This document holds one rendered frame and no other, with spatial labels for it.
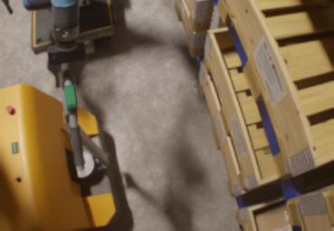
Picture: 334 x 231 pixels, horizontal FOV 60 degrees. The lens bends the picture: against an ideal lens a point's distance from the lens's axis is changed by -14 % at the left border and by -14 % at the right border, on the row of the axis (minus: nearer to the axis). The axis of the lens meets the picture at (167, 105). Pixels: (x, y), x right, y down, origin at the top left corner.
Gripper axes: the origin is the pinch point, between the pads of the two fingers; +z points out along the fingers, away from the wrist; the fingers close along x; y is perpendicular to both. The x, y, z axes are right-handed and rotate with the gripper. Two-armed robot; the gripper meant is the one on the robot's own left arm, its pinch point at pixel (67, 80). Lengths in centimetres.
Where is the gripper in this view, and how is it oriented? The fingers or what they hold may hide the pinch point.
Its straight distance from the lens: 117.5
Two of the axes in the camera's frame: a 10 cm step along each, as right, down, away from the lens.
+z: -1.1, 7.9, 6.1
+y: 3.4, 6.0, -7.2
